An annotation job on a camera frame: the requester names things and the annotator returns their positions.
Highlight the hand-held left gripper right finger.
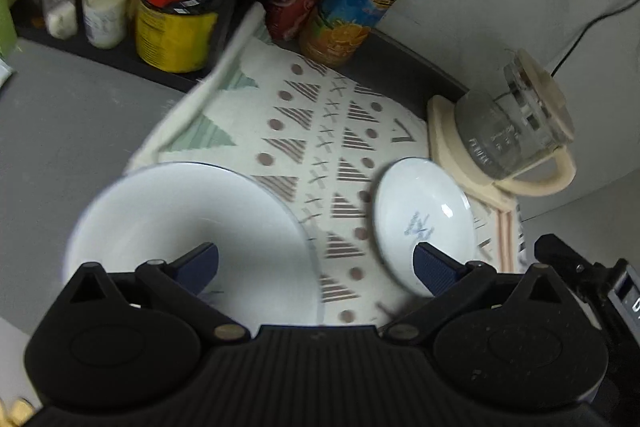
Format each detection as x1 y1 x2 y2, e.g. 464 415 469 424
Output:
382 242 583 347

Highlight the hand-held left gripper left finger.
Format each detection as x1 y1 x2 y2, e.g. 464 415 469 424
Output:
50 243 251 347

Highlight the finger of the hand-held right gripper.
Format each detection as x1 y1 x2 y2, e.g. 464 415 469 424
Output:
534 233 602 309

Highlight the white plate with blue script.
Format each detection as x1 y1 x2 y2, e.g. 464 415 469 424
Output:
62 162 321 329

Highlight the small white plate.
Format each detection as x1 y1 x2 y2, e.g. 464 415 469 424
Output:
370 158 478 298

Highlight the patterned fringed place mat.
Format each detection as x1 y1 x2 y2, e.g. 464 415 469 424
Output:
125 2 526 326

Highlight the black metal shelf rack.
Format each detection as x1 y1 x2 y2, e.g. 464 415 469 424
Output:
12 0 211 94

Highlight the yellow object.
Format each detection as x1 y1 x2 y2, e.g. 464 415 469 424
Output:
0 399 37 427

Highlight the white jar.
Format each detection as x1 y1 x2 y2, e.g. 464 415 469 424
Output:
82 0 130 50

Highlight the red drink can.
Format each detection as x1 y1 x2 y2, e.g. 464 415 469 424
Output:
264 0 326 42

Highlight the green drink carton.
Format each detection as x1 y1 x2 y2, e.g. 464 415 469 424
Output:
0 0 18 58

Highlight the glass kettle with cream handle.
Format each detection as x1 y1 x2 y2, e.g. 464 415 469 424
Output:
454 48 577 196

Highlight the black power cable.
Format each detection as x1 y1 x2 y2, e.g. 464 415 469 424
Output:
550 0 640 78

